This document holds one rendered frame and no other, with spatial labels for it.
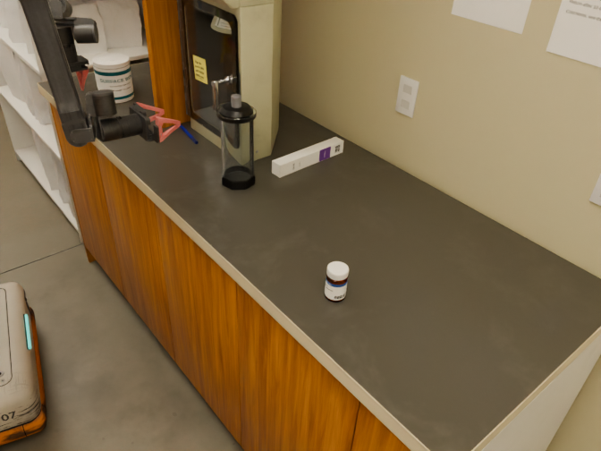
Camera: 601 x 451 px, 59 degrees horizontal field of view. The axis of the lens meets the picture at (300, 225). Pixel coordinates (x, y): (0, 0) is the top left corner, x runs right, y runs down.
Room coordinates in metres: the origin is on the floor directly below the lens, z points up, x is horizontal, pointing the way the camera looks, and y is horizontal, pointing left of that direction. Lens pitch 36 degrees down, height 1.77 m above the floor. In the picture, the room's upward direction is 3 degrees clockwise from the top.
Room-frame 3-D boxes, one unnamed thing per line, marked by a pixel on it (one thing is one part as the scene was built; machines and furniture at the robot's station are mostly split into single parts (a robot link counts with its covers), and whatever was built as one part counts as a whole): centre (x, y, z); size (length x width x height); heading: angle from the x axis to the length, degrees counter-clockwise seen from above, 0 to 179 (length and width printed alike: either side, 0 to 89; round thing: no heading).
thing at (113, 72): (1.92, 0.74, 1.02); 0.13 x 0.13 x 0.15
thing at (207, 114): (1.57, 0.30, 1.19); 0.30 x 0.01 x 0.40; 41
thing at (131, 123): (1.29, 0.47, 1.14); 0.10 x 0.07 x 0.07; 40
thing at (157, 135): (1.30, 0.39, 1.14); 0.09 x 0.07 x 0.07; 130
